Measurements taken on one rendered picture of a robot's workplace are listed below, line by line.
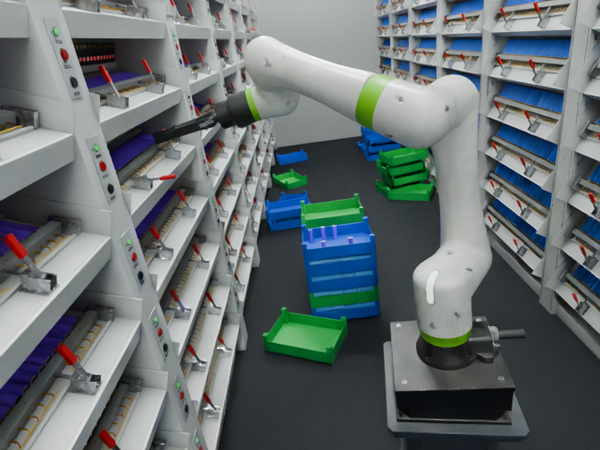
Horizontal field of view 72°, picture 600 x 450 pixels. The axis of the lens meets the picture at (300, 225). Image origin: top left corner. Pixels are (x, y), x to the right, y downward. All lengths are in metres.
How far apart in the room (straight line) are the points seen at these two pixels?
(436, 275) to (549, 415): 0.75
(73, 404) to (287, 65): 0.78
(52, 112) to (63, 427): 0.48
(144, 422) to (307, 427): 0.70
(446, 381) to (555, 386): 0.67
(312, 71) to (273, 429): 1.12
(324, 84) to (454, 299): 0.56
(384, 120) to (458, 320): 0.49
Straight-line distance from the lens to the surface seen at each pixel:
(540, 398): 1.65
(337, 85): 0.93
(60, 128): 0.78
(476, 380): 1.10
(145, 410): 0.98
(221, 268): 1.62
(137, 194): 1.01
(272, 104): 1.15
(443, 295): 0.99
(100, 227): 0.82
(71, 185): 0.81
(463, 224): 1.09
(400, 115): 0.86
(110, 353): 0.83
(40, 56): 0.78
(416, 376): 1.10
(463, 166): 1.04
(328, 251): 1.71
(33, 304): 0.66
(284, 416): 1.56
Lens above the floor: 1.16
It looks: 24 degrees down
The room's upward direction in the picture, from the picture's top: 9 degrees counter-clockwise
